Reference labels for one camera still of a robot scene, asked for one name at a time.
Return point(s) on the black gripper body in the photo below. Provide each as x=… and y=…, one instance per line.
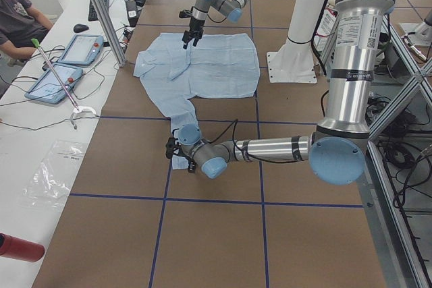
x=195, y=27
x=191, y=165

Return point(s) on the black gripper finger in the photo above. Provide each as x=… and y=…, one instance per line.
x=185, y=43
x=196, y=42

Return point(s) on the light blue button shirt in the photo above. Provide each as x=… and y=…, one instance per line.
x=220, y=66

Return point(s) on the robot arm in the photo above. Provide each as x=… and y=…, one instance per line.
x=335, y=151
x=198, y=13

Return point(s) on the teach pendant far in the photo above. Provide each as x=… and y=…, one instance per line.
x=82, y=50

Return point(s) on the teach pendant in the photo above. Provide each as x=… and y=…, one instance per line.
x=82, y=50
x=47, y=88

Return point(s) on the black computer mouse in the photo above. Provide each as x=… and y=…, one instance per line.
x=78, y=28

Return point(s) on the clear plastic bag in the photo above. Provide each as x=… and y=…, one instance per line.
x=51, y=184

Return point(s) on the teach pendant near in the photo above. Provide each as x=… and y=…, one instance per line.
x=47, y=88

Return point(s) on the seated person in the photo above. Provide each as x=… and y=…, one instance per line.
x=20, y=23

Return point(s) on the red cylindrical bottle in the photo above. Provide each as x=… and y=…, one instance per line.
x=20, y=249

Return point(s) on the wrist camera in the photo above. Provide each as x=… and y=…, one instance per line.
x=172, y=148
x=185, y=13

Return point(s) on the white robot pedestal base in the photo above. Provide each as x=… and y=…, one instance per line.
x=293, y=62

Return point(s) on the aluminium frame post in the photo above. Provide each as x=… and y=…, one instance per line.
x=109, y=30

